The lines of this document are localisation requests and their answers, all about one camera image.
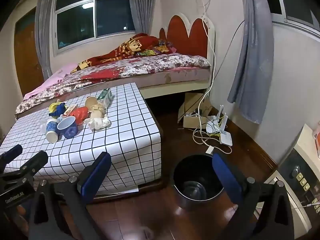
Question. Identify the red paper cup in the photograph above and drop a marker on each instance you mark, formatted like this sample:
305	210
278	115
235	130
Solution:
81	115

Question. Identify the cardboard box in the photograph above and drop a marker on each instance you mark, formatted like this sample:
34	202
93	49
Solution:
192	102

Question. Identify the red patterned blanket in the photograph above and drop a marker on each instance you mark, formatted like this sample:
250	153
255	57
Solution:
120	50

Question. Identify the tied grey curtain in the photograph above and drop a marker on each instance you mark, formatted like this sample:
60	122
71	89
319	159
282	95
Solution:
252	55

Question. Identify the mauve bed mattress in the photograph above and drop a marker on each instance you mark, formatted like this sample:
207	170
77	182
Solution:
180	76

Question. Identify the white and blue paper cup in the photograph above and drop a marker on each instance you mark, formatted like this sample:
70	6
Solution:
51	130

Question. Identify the black trash bin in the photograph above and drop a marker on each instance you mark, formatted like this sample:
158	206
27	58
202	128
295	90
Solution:
185	170

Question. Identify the cream bed frame red headboard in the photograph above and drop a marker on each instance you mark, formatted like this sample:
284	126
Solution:
180	35

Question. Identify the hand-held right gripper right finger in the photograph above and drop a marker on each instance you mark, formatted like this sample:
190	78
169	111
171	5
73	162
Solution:
225	177

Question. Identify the beige paper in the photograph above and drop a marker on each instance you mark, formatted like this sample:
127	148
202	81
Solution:
98	111

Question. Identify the wooden door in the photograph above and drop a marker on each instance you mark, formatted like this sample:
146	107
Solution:
25	55

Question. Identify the orange snack packet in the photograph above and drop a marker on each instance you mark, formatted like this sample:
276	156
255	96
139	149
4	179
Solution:
71	110

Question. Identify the large sliding window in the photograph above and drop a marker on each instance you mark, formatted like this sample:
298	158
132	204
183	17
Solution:
75	27

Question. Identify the table with white grid cloth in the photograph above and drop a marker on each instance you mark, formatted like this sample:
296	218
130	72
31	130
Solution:
125	135

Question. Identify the white router with antennas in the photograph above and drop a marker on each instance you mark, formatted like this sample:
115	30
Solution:
212	127

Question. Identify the yellow and blue wrapper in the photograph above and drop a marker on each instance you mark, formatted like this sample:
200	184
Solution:
58	110

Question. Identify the green milk carton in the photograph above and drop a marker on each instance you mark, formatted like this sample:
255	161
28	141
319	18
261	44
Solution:
105	97

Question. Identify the white power adapter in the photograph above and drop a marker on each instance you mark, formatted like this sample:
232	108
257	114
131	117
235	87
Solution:
209	150

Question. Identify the bed with floral sheet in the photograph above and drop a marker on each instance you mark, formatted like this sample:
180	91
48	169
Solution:
150	65

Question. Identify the brown paper cup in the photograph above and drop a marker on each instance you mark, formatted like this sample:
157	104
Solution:
90	103

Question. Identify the pink cloth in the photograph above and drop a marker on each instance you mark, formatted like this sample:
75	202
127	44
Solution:
55	76

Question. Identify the white tissue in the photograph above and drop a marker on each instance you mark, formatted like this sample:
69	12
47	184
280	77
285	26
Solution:
98	122

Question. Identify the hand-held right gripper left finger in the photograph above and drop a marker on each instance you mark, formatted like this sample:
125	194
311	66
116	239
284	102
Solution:
96	177

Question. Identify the white flat modem box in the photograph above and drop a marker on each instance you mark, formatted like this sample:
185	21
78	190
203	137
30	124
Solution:
226	138

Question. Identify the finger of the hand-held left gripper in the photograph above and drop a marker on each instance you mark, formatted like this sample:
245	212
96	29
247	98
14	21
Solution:
11	153
32	163

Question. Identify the orange tissue box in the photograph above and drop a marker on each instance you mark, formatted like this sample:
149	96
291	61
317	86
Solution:
317	140

